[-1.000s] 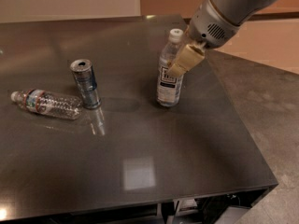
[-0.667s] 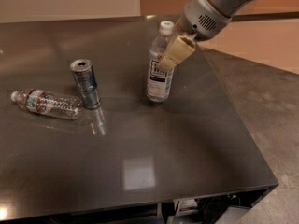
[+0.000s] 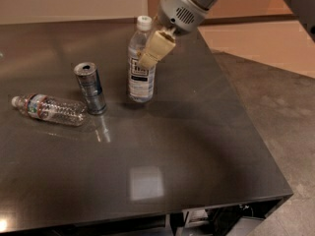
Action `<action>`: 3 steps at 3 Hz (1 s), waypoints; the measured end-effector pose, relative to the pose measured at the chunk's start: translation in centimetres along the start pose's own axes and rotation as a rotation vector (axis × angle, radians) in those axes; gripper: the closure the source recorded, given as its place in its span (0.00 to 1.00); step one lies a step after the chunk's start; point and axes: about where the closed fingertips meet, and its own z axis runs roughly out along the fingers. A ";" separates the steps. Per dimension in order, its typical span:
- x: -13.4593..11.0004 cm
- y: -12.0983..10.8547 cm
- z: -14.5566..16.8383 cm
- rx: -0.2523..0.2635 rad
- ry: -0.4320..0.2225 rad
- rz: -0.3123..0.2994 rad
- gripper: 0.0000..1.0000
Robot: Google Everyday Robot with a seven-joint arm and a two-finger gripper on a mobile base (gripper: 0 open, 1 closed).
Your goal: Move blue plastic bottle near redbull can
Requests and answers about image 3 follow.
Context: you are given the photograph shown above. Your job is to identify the silver redbull can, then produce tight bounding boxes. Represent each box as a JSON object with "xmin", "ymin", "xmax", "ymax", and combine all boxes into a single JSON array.
[{"xmin": 73, "ymin": 62, "xmax": 106, "ymax": 115}]

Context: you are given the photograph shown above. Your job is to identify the items under table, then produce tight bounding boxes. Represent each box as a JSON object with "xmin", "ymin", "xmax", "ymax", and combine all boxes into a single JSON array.
[{"xmin": 168, "ymin": 205, "xmax": 263, "ymax": 236}]

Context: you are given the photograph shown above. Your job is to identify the clear crushed water bottle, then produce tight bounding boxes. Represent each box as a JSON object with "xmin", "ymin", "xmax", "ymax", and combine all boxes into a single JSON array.
[{"xmin": 11, "ymin": 93, "xmax": 87, "ymax": 127}]

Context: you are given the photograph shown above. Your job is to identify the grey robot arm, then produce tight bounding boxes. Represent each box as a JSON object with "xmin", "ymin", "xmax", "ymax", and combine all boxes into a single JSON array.
[{"xmin": 199, "ymin": 0, "xmax": 315, "ymax": 76}]

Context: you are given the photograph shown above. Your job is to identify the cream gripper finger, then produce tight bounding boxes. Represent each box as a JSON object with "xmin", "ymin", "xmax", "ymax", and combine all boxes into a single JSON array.
[{"xmin": 138, "ymin": 29, "xmax": 176, "ymax": 69}]

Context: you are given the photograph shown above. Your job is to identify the blue tea plastic bottle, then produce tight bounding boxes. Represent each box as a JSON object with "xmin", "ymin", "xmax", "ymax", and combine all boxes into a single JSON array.
[{"xmin": 127, "ymin": 16, "xmax": 156, "ymax": 103}]

